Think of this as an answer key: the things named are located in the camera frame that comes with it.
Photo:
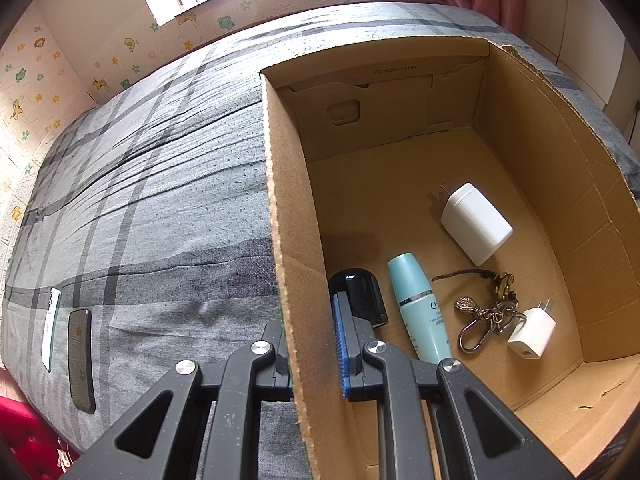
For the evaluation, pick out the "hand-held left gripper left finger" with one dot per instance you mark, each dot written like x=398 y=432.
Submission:
x=265 y=360

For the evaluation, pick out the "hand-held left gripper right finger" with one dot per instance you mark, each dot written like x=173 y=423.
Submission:
x=342 y=350

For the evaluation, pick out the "small black round jar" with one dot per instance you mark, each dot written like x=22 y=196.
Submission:
x=360 y=295

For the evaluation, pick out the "teal cosmetic bottle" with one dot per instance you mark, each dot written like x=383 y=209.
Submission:
x=420 y=300

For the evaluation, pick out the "large white charger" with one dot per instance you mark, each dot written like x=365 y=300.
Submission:
x=475 y=225

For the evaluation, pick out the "small white charger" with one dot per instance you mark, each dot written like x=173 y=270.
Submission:
x=532 y=332

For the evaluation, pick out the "brown cardboard box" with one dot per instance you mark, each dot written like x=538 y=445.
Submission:
x=530 y=135

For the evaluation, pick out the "grey plaid bed sheet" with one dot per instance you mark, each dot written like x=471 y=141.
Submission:
x=165 y=185

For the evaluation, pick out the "white smartphone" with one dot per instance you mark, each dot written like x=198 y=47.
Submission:
x=51 y=330

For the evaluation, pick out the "red tufted cushion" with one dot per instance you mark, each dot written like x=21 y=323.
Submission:
x=30 y=435

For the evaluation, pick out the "white wardrobe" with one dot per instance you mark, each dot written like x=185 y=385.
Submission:
x=590 y=35

